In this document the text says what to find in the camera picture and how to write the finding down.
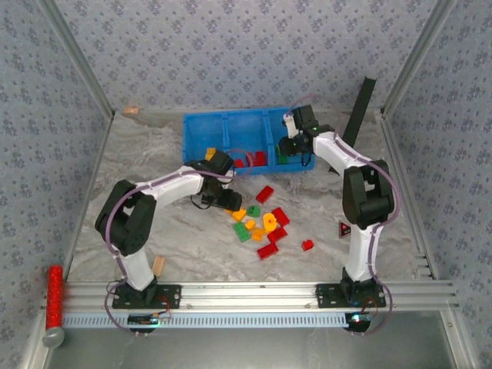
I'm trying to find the small controller circuit board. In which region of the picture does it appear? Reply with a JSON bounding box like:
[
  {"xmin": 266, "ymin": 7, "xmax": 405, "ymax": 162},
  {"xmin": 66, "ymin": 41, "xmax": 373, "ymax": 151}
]
[
  {"xmin": 344, "ymin": 311, "xmax": 373, "ymax": 332},
  {"xmin": 128, "ymin": 313, "xmax": 161, "ymax": 327}
]

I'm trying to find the red glitter cylinder grey end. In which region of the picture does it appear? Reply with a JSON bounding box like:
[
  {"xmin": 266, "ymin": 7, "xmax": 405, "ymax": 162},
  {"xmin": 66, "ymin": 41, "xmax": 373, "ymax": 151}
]
[{"xmin": 42, "ymin": 264, "xmax": 65, "ymax": 349}]

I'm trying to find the slotted pale cable duct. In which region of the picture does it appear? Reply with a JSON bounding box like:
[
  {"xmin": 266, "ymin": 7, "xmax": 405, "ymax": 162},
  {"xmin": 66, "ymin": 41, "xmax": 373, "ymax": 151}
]
[{"xmin": 62, "ymin": 311, "xmax": 357, "ymax": 330}]

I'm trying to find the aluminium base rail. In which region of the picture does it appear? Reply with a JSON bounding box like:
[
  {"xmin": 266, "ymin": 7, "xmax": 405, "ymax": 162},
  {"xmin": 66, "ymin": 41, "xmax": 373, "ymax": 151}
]
[{"xmin": 40, "ymin": 279, "xmax": 460, "ymax": 313}]

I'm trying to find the aluminium frame leg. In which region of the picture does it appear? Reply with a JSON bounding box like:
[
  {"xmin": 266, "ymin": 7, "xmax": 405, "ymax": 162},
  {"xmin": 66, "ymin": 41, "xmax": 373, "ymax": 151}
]
[
  {"xmin": 18, "ymin": 310, "xmax": 54, "ymax": 369},
  {"xmin": 440, "ymin": 309, "xmax": 482, "ymax": 369}
]

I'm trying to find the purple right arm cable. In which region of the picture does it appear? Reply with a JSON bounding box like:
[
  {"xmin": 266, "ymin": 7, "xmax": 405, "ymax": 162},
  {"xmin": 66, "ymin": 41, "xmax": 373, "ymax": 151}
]
[{"xmin": 283, "ymin": 95, "xmax": 403, "ymax": 337}]

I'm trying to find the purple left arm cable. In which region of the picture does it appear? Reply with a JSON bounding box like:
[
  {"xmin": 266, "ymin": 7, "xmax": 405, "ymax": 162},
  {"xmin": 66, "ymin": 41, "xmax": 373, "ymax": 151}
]
[{"xmin": 102, "ymin": 147, "xmax": 255, "ymax": 340}]

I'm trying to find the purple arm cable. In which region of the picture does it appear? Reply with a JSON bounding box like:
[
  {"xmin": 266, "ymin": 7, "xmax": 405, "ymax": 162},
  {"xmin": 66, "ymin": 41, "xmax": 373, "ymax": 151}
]
[
  {"xmin": 283, "ymin": 95, "xmax": 403, "ymax": 337},
  {"xmin": 102, "ymin": 147, "xmax": 255, "ymax": 340}
]

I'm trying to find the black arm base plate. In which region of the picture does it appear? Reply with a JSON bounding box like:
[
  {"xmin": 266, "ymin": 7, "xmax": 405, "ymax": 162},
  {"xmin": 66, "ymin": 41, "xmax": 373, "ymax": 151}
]
[
  {"xmin": 111, "ymin": 283, "xmax": 182, "ymax": 311},
  {"xmin": 315, "ymin": 283, "xmax": 387, "ymax": 308}
]

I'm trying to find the aluminium side rail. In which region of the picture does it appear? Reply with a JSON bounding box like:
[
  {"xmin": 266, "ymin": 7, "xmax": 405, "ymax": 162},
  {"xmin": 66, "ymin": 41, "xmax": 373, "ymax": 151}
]
[
  {"xmin": 61, "ymin": 111, "xmax": 117, "ymax": 282},
  {"xmin": 374, "ymin": 111, "xmax": 440, "ymax": 281}
]

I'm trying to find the aluminium frame post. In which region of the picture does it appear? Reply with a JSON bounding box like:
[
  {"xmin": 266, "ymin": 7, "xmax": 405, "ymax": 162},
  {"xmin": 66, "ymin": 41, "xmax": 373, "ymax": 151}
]
[
  {"xmin": 379, "ymin": 0, "xmax": 459, "ymax": 117},
  {"xmin": 37, "ymin": 0, "xmax": 117, "ymax": 117}
]

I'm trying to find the long black strip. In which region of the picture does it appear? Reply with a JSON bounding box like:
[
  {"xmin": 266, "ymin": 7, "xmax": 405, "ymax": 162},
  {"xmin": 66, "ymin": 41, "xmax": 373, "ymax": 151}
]
[{"xmin": 328, "ymin": 75, "xmax": 378, "ymax": 176}]

